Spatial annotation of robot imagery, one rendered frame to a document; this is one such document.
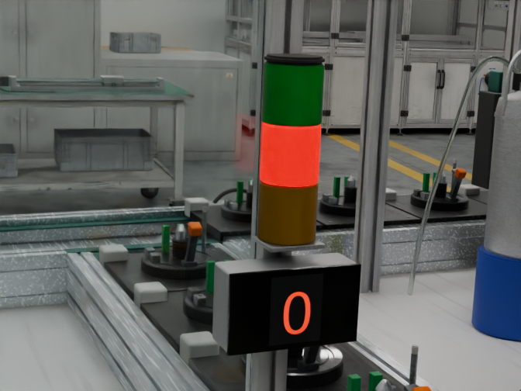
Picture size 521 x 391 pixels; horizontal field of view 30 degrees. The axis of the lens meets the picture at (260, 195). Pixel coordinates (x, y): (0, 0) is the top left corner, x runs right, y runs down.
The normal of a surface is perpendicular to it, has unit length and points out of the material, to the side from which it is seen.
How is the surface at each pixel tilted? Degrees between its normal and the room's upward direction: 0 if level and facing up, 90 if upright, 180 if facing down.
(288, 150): 90
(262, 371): 90
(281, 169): 90
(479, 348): 0
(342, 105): 90
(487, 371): 0
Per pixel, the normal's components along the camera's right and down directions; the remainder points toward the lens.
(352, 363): 0.04, -0.98
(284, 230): -0.10, 0.21
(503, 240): -0.67, 0.13
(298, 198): 0.29, 0.21
